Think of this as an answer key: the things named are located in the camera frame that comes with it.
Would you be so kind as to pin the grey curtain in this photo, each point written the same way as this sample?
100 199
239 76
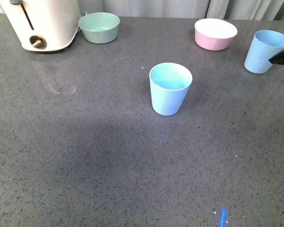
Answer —
221 9

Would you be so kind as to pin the green bowl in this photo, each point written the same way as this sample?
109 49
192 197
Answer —
100 27

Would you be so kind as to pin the blue cup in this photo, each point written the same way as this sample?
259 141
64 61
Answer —
169 84
265 44

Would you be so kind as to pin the cream white toaster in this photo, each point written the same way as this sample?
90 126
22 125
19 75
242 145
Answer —
43 25

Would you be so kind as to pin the pink bowl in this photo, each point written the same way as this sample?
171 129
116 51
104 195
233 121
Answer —
214 34

